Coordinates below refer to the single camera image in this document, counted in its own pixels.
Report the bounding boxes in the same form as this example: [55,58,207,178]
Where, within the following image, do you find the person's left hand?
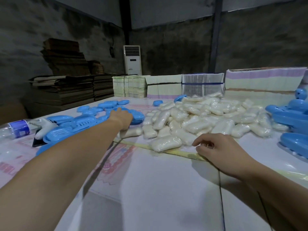
[108,107,133,131]

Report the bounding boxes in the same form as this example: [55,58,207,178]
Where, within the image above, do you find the person's right hand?
[192,133,259,181]

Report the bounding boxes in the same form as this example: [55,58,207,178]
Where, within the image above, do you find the pile of blue slotted lids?
[36,99,146,157]

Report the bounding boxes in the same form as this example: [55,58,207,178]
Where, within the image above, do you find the clear plastic bag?
[163,145,210,162]

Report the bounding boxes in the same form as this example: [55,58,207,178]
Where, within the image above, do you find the pile of white soaps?
[119,91,289,153]

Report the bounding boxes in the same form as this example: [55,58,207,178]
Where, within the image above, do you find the pile of blue plastic lids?
[265,98,308,159]

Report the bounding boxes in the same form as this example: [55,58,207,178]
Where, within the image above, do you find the person's left forearm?
[0,119,123,231]

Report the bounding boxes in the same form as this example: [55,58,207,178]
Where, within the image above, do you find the person's right forearm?
[244,163,308,231]

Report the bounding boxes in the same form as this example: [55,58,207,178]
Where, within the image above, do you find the stack of greenish paper sheets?
[112,75,149,98]

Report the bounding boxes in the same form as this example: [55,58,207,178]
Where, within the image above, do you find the row of stacked flat cartons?
[145,74,183,99]

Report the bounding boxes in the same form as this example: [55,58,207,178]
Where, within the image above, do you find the white standing air conditioner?
[123,45,142,76]

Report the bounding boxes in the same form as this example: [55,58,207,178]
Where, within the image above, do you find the stacks of brown cardboard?
[24,38,115,118]

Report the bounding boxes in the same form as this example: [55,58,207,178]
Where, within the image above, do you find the silver sheet bundle, blue band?
[182,73,225,97]

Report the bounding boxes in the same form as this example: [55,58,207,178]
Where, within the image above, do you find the white crumpled plastic bag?
[35,117,59,140]

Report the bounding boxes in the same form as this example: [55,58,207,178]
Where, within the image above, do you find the white carton stack, pink stripe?
[224,67,308,106]

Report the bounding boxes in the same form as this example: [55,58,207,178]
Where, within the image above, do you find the black phone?
[32,136,48,148]

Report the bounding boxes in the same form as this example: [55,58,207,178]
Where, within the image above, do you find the dark metal pillar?
[208,0,223,73]
[119,0,132,46]

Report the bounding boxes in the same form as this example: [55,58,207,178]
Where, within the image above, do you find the clear water bottle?
[0,119,41,140]

